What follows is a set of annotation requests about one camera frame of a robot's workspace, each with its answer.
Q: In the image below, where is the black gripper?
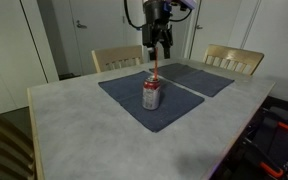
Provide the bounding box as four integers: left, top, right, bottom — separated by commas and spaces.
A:
141, 0, 174, 60

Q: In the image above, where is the red striped straw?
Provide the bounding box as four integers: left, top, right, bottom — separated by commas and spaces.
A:
153, 46, 160, 81

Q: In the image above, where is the red silver soda can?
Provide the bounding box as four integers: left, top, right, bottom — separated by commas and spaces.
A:
141, 75, 162, 111

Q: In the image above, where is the light wooden slat-back chair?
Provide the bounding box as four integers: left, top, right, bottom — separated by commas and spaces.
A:
202, 43, 265, 76
91, 44, 144, 74
0, 99, 38, 180

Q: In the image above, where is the blue cloth placemat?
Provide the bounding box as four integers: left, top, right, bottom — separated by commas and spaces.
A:
149, 62, 235, 98
97, 70, 206, 133

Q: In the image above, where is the white door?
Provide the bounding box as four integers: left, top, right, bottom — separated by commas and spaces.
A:
68, 0, 125, 76
188, 0, 243, 63

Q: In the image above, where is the black equipment stand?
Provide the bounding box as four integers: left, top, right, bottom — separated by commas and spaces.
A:
213, 96, 288, 180

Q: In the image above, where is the thick black cable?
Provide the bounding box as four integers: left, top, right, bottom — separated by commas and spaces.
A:
123, 0, 148, 32

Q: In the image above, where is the thin black cable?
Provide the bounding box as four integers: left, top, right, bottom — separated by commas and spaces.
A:
169, 8, 193, 23

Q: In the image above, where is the black clamp orange handle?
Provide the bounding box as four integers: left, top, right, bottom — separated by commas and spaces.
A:
258, 161, 285, 178
276, 121, 288, 132

